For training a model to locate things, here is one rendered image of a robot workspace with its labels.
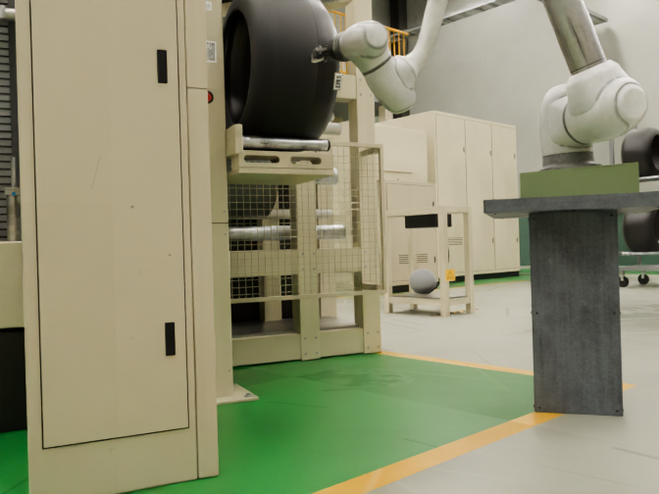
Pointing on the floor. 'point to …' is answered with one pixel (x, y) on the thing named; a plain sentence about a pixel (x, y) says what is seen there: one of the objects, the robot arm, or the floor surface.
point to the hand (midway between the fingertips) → (317, 56)
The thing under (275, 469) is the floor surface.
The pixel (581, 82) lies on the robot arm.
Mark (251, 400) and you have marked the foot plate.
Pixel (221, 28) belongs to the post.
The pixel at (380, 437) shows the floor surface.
